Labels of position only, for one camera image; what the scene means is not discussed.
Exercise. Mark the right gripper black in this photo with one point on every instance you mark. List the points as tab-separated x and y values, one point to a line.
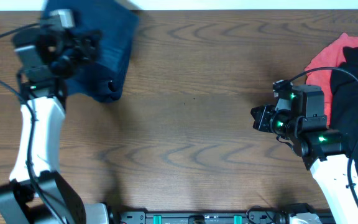
261	123

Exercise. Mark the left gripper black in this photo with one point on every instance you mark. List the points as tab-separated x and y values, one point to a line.
81	45

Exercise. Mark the navy blue shorts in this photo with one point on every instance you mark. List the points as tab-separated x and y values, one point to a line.
116	23

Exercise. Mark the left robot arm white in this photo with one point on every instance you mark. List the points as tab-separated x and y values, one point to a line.
36	192

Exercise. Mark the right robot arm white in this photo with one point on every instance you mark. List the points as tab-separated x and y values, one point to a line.
325	152

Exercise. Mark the folded navy cloth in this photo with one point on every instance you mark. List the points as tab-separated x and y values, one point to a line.
99	82

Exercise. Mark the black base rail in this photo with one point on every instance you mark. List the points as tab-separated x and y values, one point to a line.
298	213

